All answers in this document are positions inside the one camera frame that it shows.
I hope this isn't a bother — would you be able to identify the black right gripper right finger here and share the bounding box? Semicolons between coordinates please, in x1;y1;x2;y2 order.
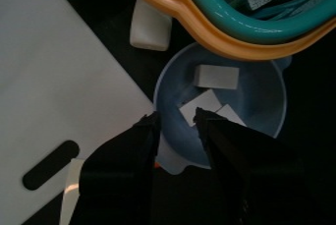
193;106;336;225

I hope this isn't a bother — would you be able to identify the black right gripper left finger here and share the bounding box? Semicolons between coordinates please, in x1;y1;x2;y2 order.
69;111;161;225

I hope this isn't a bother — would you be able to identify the white cube sushi piece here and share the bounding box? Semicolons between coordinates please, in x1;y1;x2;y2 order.
193;64;240;90

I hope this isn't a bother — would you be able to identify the white rice sushi block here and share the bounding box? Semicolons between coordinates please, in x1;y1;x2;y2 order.
128;0;173;52

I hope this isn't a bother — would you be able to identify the light blue plastic bowl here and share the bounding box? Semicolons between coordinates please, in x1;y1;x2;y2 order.
152;41;293;176

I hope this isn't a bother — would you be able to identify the white plastic cutting board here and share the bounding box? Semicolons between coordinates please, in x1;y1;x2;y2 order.
0;0;156;225

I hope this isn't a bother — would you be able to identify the teal and orange basin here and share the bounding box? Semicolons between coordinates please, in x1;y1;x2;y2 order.
117;0;336;62

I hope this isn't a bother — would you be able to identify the teal plastic basket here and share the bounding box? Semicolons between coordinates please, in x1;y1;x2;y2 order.
157;0;336;45

